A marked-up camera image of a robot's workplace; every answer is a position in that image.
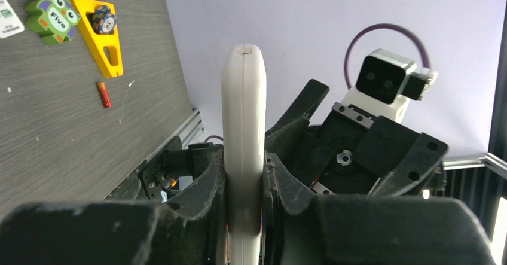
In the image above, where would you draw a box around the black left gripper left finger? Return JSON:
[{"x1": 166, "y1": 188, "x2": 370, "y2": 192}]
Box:
[{"x1": 1, "y1": 151, "x2": 226, "y2": 264}]

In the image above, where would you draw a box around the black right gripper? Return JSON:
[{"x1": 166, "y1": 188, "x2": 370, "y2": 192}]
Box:
[{"x1": 265, "y1": 79, "x2": 448, "y2": 196}]

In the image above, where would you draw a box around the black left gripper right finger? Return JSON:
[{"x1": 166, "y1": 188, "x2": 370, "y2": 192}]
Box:
[{"x1": 262, "y1": 153, "x2": 494, "y2": 264}]

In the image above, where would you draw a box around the white remote with red keypad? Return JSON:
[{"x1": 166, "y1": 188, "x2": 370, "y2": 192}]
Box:
[{"x1": 221, "y1": 44, "x2": 267, "y2": 264}]

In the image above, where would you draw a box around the slim white remote control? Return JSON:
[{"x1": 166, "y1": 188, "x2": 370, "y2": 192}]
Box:
[{"x1": 0, "y1": 0, "x2": 25, "y2": 39}]

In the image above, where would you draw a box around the red orange battery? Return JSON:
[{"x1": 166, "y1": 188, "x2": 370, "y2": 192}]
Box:
[{"x1": 96, "y1": 82, "x2": 112, "y2": 108}]

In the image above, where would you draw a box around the yellow triangular wooden piece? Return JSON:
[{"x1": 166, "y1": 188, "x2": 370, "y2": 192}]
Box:
[{"x1": 69, "y1": 0, "x2": 124, "y2": 78}]

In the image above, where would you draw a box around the blue poker chip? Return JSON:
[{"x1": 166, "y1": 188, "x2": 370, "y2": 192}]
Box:
[{"x1": 91, "y1": 5, "x2": 117, "y2": 35}]

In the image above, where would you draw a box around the green owl toy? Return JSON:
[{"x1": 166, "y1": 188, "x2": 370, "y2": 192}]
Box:
[{"x1": 24, "y1": 0, "x2": 81, "y2": 45}]

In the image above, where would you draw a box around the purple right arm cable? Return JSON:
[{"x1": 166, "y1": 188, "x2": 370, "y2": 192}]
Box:
[{"x1": 343, "y1": 23, "x2": 432, "y2": 90}]

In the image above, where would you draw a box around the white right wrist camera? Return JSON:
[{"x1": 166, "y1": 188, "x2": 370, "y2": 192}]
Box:
[{"x1": 341, "y1": 48, "x2": 438, "y2": 123}]

